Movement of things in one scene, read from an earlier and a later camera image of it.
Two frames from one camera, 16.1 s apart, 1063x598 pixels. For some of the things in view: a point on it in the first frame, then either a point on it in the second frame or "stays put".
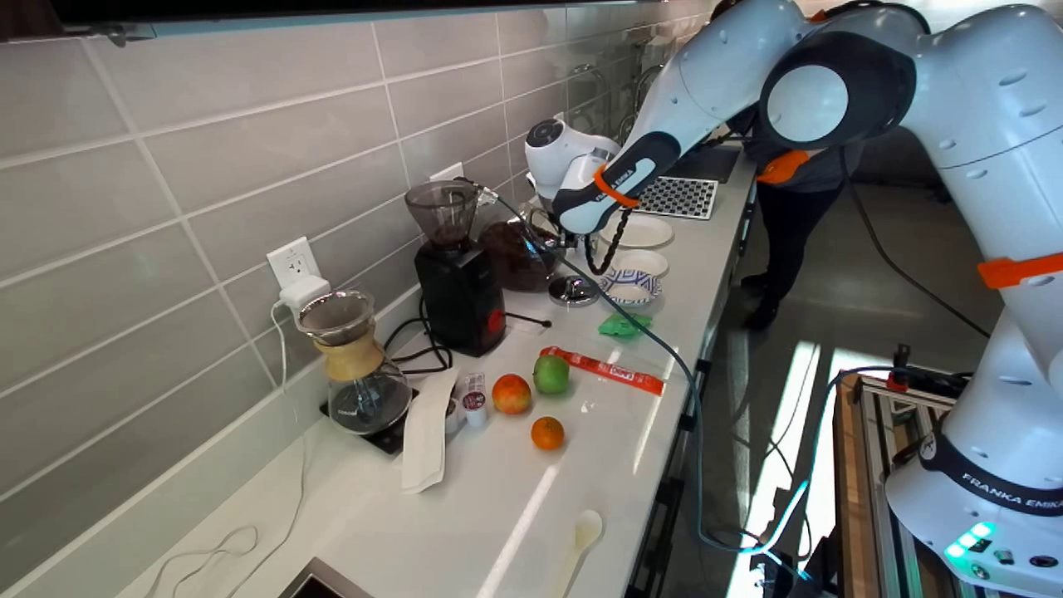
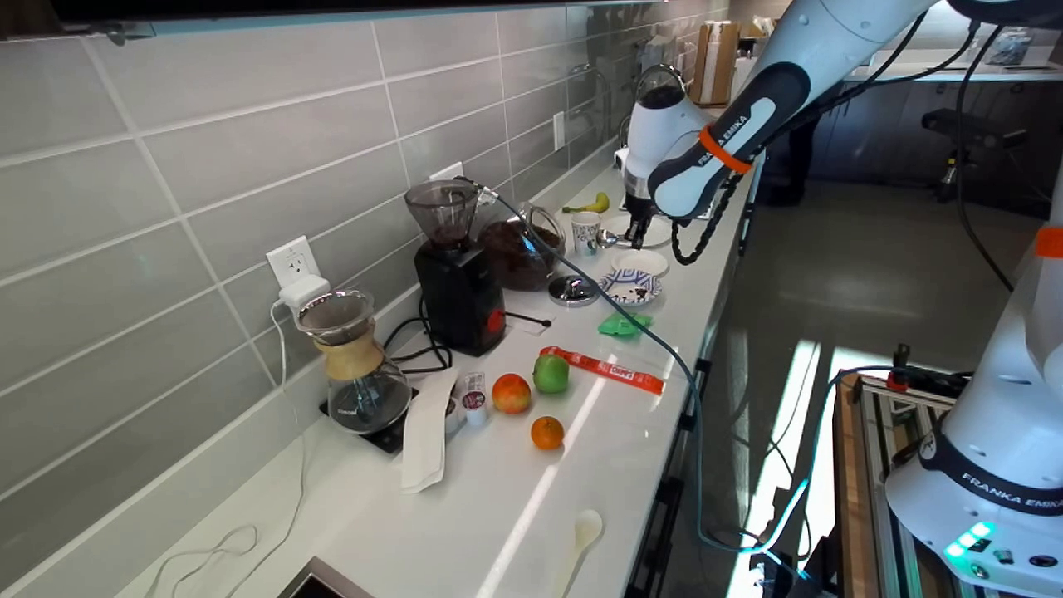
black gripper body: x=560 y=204 -> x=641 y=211
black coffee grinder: x=459 y=276 stays put
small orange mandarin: x=545 y=432 stays put
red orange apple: x=511 y=393 stays put
